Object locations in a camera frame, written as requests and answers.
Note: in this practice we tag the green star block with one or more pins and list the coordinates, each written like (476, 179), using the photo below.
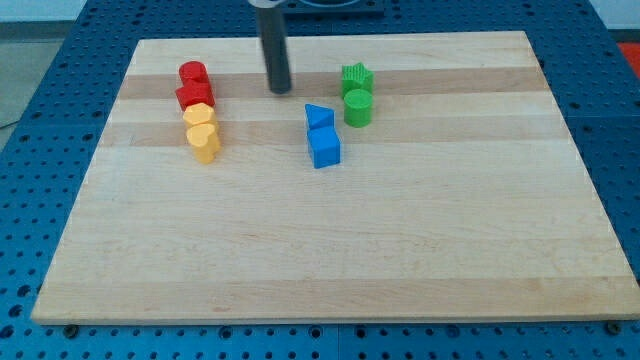
(357, 76)

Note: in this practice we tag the light wooden board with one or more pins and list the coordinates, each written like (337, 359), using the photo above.
(464, 200)

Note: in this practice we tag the blue triangle block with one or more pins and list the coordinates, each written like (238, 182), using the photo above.
(319, 116)

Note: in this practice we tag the yellow hexagon block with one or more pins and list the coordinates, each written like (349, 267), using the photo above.
(198, 114)

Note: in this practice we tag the yellow heart block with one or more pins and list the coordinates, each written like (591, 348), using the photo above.
(204, 141)

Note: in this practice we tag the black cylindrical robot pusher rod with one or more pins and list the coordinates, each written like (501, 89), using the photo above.
(272, 32)

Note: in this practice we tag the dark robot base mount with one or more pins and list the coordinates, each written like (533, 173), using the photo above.
(333, 7)

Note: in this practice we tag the blue cube block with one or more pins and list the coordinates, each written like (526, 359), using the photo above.
(324, 147)

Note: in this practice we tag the green cylinder block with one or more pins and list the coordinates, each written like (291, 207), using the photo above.
(358, 108)

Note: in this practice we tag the red star block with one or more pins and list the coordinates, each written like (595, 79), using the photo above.
(192, 93)

